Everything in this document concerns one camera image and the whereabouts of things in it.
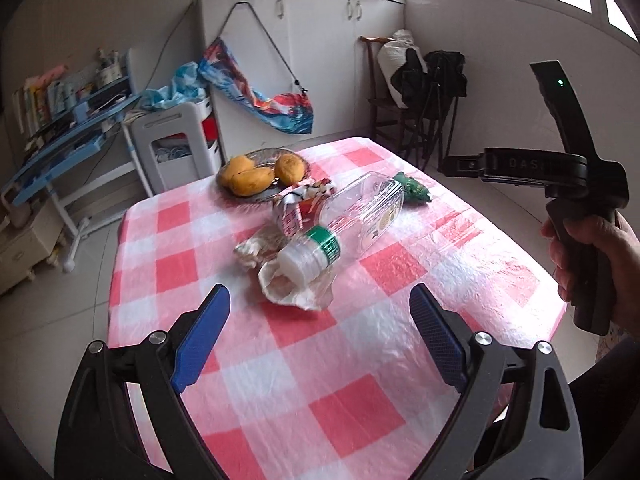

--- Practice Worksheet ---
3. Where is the large white tissue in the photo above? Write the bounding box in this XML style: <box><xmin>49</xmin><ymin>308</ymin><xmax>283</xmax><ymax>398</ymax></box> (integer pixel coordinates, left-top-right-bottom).
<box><xmin>233</xmin><ymin>224</ymin><xmax>335</xmax><ymax>312</ymax></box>

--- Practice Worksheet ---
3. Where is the clear plastic food box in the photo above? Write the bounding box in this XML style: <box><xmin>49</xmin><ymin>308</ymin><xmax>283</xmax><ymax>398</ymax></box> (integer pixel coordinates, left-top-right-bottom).
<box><xmin>318</xmin><ymin>172</ymin><xmax>404</xmax><ymax>261</ymax></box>

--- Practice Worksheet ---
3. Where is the red white snack wrapper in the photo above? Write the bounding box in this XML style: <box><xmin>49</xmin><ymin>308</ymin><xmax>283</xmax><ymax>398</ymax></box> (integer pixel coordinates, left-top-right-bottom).
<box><xmin>271</xmin><ymin>179</ymin><xmax>336</xmax><ymax>238</ymax></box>

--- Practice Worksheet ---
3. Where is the crushed clear water bottle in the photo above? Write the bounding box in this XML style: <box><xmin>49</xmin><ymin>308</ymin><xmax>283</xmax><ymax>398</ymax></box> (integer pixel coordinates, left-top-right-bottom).
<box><xmin>277</xmin><ymin>226</ymin><xmax>342</xmax><ymax>287</ymax></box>

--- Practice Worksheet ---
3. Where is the person's right hand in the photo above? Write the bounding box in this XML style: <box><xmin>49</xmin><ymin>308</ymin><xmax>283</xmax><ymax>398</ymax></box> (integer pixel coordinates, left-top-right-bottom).
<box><xmin>541</xmin><ymin>214</ymin><xmax>639</xmax><ymax>339</ymax></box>

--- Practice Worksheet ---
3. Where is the pink checkered tablecloth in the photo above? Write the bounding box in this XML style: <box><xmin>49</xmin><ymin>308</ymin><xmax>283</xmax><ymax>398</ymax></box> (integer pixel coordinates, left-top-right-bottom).
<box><xmin>106</xmin><ymin>135</ymin><xmax>569</xmax><ymax>480</ymax></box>

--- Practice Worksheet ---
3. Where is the green plush toy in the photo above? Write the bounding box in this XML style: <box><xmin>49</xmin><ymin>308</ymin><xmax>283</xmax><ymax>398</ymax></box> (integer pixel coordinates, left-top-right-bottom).
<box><xmin>393</xmin><ymin>171</ymin><xmax>432</xmax><ymax>205</ymax></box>

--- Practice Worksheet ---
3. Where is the yellow mango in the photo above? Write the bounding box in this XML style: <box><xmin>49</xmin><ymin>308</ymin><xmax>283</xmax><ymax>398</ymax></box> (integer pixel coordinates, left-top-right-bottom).
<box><xmin>274</xmin><ymin>153</ymin><xmax>306</xmax><ymax>186</ymax></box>
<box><xmin>229</xmin><ymin>166</ymin><xmax>276</xmax><ymax>197</ymax></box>
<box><xmin>217</xmin><ymin>155</ymin><xmax>255</xmax><ymax>188</ymax></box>

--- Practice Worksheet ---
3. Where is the black folding chair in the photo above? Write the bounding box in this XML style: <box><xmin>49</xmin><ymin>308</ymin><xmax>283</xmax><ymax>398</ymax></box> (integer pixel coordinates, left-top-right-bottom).
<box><xmin>390</xmin><ymin>48</ymin><xmax>468</xmax><ymax>168</ymax></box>

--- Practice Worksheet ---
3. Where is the cream tv stand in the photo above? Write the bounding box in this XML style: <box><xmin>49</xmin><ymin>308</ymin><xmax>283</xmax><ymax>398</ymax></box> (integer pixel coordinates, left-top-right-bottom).
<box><xmin>0</xmin><ymin>200</ymin><xmax>65</xmax><ymax>294</ymax></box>

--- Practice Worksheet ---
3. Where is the woven fruit basket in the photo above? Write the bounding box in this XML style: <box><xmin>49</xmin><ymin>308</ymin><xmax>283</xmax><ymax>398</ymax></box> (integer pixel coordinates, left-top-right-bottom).
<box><xmin>216</xmin><ymin>148</ymin><xmax>310</xmax><ymax>204</ymax></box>

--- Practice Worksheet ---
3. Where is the blue children's study desk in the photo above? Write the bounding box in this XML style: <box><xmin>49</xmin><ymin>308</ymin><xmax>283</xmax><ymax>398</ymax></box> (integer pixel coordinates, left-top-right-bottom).
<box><xmin>6</xmin><ymin>51</ymin><xmax>153</xmax><ymax>273</ymax></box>

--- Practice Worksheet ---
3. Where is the wooden chair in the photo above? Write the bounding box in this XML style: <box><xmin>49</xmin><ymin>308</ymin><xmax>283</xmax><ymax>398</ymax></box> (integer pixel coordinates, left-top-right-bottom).
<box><xmin>358</xmin><ymin>36</ymin><xmax>416</xmax><ymax>155</ymax></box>

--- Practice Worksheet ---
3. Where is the white plastic stool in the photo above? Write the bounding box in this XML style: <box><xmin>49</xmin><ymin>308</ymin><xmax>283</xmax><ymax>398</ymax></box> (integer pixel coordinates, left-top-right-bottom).
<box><xmin>130</xmin><ymin>98</ymin><xmax>221</xmax><ymax>194</ymax></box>

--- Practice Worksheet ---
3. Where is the white stuffed bag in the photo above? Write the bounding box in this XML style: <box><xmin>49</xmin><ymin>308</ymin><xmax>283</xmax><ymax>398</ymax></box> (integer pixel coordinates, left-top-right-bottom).
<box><xmin>378</xmin><ymin>29</ymin><xmax>427</xmax><ymax>108</ymax></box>

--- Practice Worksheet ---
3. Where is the colourful fabric bag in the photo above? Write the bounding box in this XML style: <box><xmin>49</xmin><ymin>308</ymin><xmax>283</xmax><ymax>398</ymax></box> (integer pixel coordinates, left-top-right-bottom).
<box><xmin>198</xmin><ymin>38</ymin><xmax>314</xmax><ymax>134</ymax></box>

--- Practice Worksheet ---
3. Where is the light blue crumpled cloth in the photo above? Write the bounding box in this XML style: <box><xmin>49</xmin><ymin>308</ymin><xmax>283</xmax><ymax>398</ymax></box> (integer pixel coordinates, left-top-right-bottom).
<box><xmin>140</xmin><ymin>62</ymin><xmax>207</xmax><ymax>112</ymax></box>

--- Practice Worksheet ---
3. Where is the row of books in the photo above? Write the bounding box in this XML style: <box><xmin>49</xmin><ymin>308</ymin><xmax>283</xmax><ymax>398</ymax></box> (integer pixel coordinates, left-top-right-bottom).
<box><xmin>12</xmin><ymin>64</ymin><xmax>68</xmax><ymax>138</ymax></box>

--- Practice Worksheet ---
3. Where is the white balcony cabinet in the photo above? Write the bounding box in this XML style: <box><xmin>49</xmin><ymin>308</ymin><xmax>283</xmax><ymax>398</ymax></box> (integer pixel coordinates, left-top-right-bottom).
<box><xmin>196</xmin><ymin>0</ymin><xmax>405</xmax><ymax>159</ymax></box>

